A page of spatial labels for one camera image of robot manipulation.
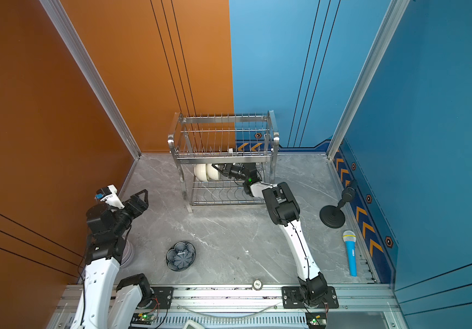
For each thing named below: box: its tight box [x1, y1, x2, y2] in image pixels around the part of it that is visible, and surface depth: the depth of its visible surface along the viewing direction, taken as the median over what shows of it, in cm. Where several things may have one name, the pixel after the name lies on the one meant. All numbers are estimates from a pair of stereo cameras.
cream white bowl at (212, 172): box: [205, 163, 219, 181], surface depth 98 cm
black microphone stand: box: [319, 179, 359, 229], surface depth 93 cm
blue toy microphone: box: [342, 230, 357, 277], surface depth 83 cm
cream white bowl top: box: [194, 163, 208, 182], surface depth 99 cm
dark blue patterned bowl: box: [166, 241, 197, 272], surface depth 82 cm
